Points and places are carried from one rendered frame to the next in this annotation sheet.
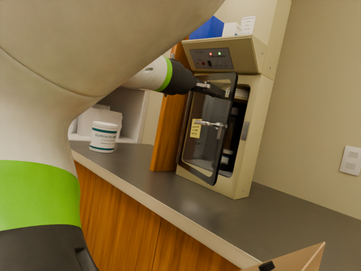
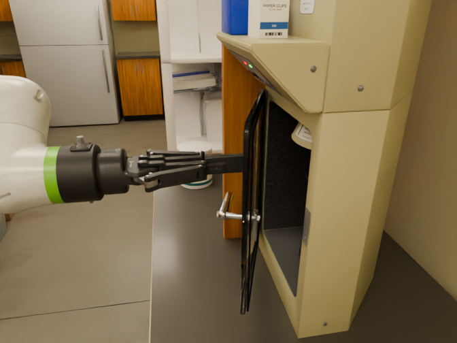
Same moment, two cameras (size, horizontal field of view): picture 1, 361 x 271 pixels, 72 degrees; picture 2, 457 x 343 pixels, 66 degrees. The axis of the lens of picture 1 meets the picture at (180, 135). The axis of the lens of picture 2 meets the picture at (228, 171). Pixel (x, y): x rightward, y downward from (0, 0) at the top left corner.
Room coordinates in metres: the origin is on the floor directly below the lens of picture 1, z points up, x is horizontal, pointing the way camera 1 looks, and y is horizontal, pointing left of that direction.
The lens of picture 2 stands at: (0.40, -0.44, 1.55)
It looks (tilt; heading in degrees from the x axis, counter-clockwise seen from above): 24 degrees down; 36
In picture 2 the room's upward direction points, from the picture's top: straight up
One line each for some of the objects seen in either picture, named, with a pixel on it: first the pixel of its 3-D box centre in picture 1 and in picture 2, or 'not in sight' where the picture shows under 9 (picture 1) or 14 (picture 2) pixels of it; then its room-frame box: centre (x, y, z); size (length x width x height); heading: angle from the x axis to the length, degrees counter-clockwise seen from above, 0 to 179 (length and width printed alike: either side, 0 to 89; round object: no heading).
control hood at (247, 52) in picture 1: (218, 56); (260, 65); (0.97, -0.09, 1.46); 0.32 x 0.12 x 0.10; 47
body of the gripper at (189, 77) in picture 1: (186, 83); (131, 170); (0.73, 0.01, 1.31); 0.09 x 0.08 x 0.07; 137
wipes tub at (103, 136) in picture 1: (103, 136); (195, 164); (1.33, 0.41, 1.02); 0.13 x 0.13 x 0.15
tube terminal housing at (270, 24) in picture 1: (236, 99); (343, 131); (1.10, -0.21, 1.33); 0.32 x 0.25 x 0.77; 47
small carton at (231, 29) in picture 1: (231, 33); (268, 18); (0.94, -0.12, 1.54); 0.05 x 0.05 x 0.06; 54
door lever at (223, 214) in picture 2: (206, 123); (234, 206); (0.89, -0.08, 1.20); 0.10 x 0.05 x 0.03; 27
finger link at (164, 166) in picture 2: (204, 87); (173, 170); (0.77, -0.04, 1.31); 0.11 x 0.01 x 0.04; 135
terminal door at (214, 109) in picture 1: (202, 125); (253, 194); (0.97, -0.08, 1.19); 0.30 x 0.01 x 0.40; 27
